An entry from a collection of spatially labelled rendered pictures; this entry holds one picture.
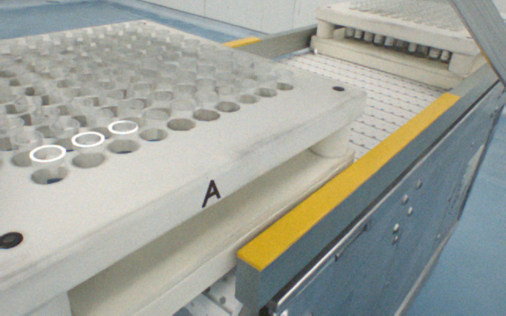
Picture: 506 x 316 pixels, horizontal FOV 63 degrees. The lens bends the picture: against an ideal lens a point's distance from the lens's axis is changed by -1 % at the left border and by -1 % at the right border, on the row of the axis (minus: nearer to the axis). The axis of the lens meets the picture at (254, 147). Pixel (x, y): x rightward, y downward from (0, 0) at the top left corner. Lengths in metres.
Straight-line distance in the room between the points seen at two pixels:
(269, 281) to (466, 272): 1.66
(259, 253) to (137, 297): 0.06
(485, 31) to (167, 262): 0.28
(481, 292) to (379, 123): 1.38
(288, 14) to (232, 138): 4.05
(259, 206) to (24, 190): 0.12
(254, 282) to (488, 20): 0.25
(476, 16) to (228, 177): 0.23
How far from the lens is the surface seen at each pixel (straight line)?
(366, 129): 0.46
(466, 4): 0.34
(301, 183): 0.26
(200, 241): 0.22
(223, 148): 0.20
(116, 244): 0.16
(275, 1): 4.32
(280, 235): 0.23
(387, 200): 0.37
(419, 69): 0.64
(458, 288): 1.78
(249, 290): 0.23
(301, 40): 0.69
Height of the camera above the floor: 1.13
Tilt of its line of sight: 29 degrees down
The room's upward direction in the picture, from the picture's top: 5 degrees clockwise
